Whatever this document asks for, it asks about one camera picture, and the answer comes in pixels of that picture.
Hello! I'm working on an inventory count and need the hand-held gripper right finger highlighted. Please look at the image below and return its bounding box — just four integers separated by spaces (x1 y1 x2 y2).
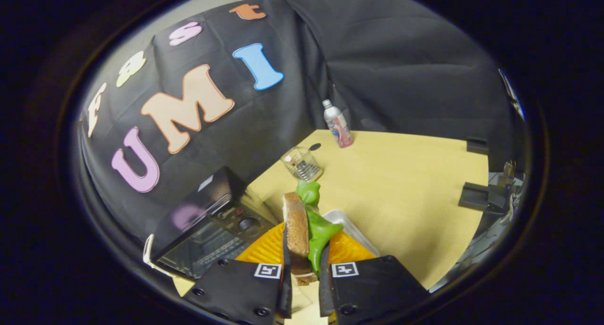
319 231 430 325

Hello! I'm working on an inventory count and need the clear glass jar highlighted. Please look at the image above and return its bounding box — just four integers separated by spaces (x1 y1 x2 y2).
280 146 324 183

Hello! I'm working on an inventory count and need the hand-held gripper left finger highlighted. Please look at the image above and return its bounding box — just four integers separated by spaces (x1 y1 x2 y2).
182 223 294 325

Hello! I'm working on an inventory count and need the black toaster oven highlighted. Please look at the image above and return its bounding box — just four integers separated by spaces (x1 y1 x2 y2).
151 166 280 279

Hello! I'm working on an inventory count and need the bread and lettuce sandwich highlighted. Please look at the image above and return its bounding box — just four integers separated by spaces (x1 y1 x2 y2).
282 180 344 286

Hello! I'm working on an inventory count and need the black table clamp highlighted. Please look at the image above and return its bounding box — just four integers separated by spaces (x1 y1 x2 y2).
466 137 489 156
458 182 494 212

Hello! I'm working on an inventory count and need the white rectangular container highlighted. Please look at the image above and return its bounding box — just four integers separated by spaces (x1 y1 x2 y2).
321 209 380 257

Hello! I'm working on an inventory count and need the small bottle with pink label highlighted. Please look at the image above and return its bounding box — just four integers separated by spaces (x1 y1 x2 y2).
323 99 354 149

